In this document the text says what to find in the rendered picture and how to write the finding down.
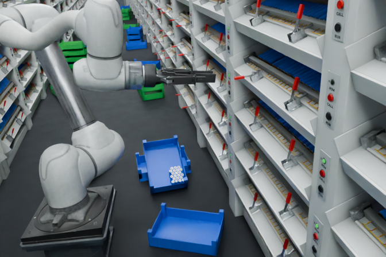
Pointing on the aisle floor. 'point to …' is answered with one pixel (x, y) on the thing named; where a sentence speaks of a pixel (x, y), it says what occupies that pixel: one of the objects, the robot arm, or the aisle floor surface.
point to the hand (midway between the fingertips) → (204, 76)
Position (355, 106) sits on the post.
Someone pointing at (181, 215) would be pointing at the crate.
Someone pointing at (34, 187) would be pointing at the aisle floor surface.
